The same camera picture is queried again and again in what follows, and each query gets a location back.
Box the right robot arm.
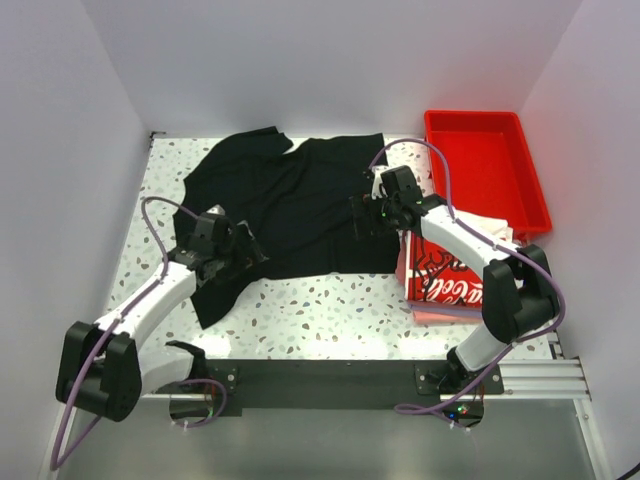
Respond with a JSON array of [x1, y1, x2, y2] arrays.
[[350, 166, 566, 393]]

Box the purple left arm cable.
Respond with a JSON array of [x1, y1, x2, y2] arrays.
[[48, 195, 229, 472]]

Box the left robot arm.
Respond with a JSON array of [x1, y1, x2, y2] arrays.
[[55, 207, 266, 422]]

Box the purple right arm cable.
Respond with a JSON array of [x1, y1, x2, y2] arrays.
[[368, 138, 567, 429]]

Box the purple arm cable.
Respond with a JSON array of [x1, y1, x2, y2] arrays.
[[48, 195, 229, 472], [368, 138, 567, 429]]

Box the folded red coca-cola t-shirt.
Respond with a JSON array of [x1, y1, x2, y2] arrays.
[[396, 232, 483, 309]]

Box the black t-shirt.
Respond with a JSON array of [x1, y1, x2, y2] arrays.
[[173, 127, 400, 328]]

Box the red plastic bin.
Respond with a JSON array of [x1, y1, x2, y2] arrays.
[[424, 110, 552, 242]]

